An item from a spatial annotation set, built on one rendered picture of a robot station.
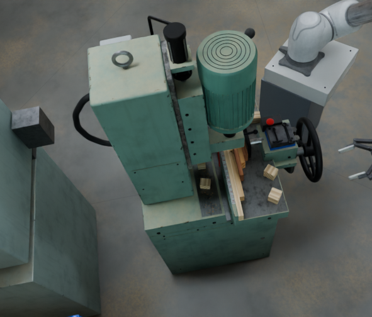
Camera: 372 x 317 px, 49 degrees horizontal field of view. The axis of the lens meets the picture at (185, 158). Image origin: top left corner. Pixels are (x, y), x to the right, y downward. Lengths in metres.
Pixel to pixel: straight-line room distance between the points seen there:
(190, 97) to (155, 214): 0.66
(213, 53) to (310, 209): 1.59
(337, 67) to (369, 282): 1.18
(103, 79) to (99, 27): 2.52
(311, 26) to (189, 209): 1.03
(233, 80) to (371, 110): 1.97
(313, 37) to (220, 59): 0.97
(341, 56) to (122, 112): 1.45
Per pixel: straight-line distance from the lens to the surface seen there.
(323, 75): 2.22
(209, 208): 1.69
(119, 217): 2.63
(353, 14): 2.11
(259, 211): 1.58
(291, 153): 1.67
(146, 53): 1.20
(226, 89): 1.19
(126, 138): 1.27
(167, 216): 1.70
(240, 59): 1.17
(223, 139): 1.52
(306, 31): 2.07
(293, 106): 2.33
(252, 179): 1.63
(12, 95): 3.50
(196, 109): 1.26
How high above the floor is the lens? 2.37
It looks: 61 degrees down
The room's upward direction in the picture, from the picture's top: 14 degrees counter-clockwise
